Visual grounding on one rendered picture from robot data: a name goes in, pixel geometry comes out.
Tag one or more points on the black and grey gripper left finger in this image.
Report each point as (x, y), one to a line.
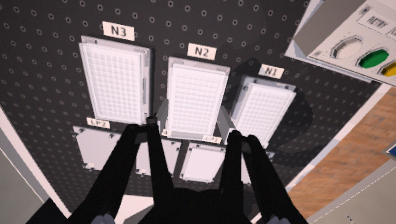
(103, 201)

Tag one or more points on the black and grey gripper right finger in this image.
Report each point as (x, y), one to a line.
(273, 201)

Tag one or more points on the white operator panel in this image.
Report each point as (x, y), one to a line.
(358, 36)

